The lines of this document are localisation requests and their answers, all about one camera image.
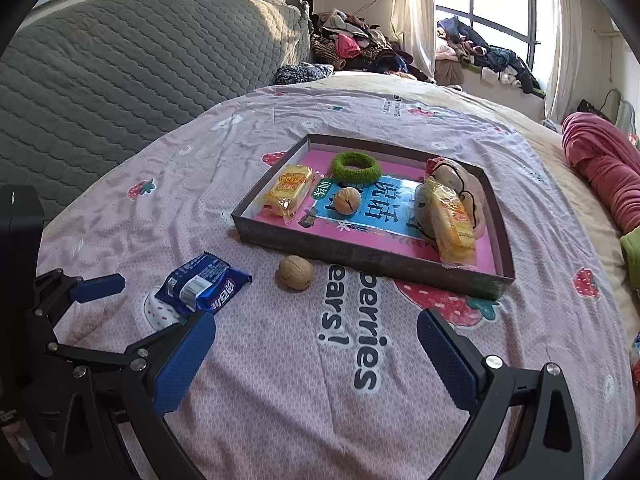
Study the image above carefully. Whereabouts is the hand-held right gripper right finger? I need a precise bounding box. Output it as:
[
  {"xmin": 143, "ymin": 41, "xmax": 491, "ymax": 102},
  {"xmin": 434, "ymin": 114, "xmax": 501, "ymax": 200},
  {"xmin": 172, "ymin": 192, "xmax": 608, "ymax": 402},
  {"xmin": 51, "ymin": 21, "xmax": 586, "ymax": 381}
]
[{"xmin": 416, "ymin": 308, "xmax": 586, "ymax": 480}]

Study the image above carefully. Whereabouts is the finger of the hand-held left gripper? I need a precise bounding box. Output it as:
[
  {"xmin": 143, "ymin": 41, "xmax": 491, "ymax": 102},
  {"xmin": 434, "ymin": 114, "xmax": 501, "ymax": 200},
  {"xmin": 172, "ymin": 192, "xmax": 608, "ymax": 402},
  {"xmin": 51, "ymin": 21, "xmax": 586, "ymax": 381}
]
[
  {"xmin": 34, "ymin": 269, "xmax": 127, "ymax": 321},
  {"xmin": 44, "ymin": 327, "xmax": 174, "ymax": 376}
]

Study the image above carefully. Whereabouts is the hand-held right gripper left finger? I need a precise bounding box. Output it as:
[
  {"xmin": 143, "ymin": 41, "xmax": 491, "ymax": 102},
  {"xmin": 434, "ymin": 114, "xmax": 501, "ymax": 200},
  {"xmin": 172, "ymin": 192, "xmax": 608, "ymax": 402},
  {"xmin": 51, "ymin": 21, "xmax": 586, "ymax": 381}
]
[{"xmin": 50, "ymin": 310, "xmax": 217, "ymax": 480}]

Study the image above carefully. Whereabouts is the blue cookie packet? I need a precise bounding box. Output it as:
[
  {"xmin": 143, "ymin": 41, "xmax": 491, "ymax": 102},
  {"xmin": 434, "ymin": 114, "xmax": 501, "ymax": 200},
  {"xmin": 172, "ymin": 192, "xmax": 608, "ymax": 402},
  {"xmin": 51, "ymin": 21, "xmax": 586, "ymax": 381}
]
[{"xmin": 152, "ymin": 253, "xmax": 252, "ymax": 317}]

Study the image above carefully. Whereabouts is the yellow cake packet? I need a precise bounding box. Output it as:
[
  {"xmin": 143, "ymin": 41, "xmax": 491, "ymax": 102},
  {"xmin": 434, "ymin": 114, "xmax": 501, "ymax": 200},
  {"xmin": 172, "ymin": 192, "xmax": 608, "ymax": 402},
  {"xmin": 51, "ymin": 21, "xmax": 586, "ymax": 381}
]
[
  {"xmin": 262, "ymin": 163, "xmax": 314, "ymax": 220},
  {"xmin": 424, "ymin": 180, "xmax": 479, "ymax": 266}
]

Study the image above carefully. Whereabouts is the shallow grey cardboard box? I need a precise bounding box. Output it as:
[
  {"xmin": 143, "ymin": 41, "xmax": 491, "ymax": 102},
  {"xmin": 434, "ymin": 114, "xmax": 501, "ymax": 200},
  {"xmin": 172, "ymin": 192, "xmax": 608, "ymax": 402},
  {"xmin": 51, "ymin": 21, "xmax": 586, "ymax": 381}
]
[{"xmin": 231, "ymin": 133, "xmax": 516, "ymax": 301}]

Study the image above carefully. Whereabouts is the beige sheer scrunchie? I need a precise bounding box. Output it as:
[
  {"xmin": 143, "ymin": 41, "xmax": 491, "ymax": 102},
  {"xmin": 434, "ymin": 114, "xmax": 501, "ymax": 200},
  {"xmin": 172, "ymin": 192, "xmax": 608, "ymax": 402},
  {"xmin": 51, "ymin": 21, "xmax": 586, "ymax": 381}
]
[{"xmin": 415, "ymin": 157, "xmax": 489, "ymax": 241}]

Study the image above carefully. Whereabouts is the walnut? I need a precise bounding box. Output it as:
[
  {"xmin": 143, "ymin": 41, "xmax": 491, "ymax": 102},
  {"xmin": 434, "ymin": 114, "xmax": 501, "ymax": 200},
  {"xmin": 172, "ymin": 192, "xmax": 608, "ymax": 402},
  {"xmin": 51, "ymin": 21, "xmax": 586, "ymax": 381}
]
[
  {"xmin": 333, "ymin": 187, "xmax": 362, "ymax": 215},
  {"xmin": 277, "ymin": 255, "xmax": 316, "ymax": 291}
]

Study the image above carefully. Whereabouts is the pink strawberry printed blanket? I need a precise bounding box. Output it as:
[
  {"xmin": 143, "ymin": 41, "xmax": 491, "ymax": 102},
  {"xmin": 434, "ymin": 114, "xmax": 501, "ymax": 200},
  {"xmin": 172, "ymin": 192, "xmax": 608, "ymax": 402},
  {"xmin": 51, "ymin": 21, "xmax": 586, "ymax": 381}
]
[{"xmin": 37, "ymin": 82, "xmax": 633, "ymax": 480}]

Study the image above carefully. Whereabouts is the grey quilted headboard cover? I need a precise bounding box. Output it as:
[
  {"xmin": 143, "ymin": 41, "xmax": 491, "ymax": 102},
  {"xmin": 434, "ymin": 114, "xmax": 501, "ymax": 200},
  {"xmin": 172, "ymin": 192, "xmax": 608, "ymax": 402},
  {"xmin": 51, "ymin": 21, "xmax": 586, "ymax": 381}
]
[{"xmin": 0, "ymin": 0, "xmax": 311, "ymax": 231}]

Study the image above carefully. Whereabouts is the green fleece cloth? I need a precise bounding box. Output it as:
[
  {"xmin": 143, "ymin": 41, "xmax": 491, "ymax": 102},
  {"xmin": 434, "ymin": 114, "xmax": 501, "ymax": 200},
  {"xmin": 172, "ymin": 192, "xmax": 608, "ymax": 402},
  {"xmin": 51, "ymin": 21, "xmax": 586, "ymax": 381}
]
[{"xmin": 620, "ymin": 227, "xmax": 640, "ymax": 289}]

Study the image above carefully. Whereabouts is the green fuzzy scrunchie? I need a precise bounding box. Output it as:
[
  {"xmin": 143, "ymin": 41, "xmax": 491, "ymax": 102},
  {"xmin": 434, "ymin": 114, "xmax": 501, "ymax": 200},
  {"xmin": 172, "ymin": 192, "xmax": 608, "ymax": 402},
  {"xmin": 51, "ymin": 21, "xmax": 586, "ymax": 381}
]
[{"xmin": 330, "ymin": 151, "xmax": 382, "ymax": 185}]

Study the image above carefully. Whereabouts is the pink fleece blanket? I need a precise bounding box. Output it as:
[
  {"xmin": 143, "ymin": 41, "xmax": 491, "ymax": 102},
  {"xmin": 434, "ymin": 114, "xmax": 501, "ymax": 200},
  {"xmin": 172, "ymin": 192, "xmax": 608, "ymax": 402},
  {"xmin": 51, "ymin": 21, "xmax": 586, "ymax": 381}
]
[{"xmin": 561, "ymin": 112, "xmax": 640, "ymax": 236}]

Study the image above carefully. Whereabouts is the dark patterned pillow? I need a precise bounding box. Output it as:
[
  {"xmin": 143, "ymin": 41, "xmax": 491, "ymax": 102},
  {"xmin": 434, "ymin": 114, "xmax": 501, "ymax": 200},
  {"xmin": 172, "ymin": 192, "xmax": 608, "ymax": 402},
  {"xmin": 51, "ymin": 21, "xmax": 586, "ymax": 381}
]
[{"xmin": 274, "ymin": 62, "xmax": 334, "ymax": 86}]

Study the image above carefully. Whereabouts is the black bag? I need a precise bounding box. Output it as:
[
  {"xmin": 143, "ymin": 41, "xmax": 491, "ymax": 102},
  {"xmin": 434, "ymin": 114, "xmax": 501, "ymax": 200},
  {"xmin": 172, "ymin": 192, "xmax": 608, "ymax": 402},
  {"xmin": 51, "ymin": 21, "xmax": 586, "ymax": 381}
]
[{"xmin": 577, "ymin": 100, "xmax": 609, "ymax": 121}]

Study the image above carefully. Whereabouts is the clothes heap on windowsill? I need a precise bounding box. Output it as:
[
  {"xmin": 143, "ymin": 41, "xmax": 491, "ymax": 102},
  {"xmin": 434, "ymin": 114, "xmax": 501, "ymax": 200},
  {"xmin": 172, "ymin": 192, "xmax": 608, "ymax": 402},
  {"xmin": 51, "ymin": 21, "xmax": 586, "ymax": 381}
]
[{"xmin": 435, "ymin": 16, "xmax": 541, "ymax": 94}]

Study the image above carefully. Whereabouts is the pile of mixed clothes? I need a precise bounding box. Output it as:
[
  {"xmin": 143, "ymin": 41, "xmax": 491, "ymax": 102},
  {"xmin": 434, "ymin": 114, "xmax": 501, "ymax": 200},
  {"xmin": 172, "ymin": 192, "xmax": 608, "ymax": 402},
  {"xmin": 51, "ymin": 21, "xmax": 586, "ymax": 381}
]
[{"xmin": 300, "ymin": 0, "xmax": 431, "ymax": 81}]

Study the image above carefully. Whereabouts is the white curtain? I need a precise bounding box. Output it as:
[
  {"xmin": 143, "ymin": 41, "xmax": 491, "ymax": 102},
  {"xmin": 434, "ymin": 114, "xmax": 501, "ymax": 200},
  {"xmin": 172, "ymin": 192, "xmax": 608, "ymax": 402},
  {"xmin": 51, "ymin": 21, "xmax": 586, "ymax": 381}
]
[
  {"xmin": 542, "ymin": 0, "xmax": 584, "ymax": 124},
  {"xmin": 390, "ymin": 0, "xmax": 436, "ymax": 81}
]

